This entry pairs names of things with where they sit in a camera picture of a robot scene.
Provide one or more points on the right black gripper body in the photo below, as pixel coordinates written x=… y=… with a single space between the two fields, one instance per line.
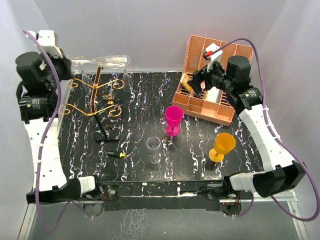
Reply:
x=217 y=78

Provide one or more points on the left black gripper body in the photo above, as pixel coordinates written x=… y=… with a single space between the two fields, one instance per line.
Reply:
x=60 y=65

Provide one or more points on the pink plastic wine glass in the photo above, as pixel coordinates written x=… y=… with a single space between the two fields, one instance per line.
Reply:
x=173 y=117

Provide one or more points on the clear wine glass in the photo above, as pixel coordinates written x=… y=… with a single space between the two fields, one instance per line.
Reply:
x=128 y=83
x=153 y=146
x=86 y=81
x=114 y=62

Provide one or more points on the gold wire wine glass rack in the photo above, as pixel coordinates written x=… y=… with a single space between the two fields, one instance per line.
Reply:
x=114 y=110

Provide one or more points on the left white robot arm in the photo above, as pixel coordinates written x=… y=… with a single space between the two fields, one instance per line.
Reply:
x=37 y=100

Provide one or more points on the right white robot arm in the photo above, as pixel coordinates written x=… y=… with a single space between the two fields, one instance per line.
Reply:
x=281 y=172

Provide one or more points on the orange plastic wine glass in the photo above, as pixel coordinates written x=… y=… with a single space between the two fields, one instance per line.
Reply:
x=223 y=144

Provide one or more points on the white staples box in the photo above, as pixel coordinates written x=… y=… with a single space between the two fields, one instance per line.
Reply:
x=213 y=95

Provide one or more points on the peach desk organizer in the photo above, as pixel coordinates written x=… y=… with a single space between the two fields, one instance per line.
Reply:
x=211 y=105

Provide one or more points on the black yellow screwdriver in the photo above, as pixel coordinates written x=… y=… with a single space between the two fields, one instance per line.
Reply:
x=115 y=154

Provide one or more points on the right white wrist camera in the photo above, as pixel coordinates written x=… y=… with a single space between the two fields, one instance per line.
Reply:
x=212 y=54

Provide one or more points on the aluminium frame rail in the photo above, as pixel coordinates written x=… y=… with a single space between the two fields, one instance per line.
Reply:
x=163 y=218

